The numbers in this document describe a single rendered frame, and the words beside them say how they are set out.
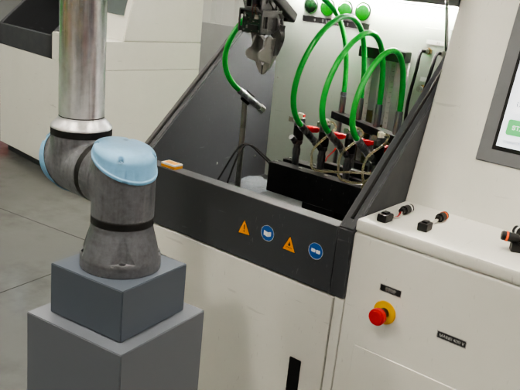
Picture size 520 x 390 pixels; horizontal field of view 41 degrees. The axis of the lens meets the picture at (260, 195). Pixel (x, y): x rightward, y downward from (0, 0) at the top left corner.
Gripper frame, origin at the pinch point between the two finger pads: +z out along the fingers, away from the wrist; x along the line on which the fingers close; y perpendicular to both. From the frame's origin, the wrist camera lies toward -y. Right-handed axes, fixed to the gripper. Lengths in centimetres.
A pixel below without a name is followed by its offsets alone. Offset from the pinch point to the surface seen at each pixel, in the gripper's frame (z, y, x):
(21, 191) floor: 124, -113, -274
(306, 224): 30.5, 9.8, 23.5
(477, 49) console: -10.3, -21.0, 43.0
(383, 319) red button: 43, 13, 47
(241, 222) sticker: 35.5, 9.9, 5.4
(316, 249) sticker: 35.3, 9.9, 27.2
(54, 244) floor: 124, -76, -187
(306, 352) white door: 61, 10, 28
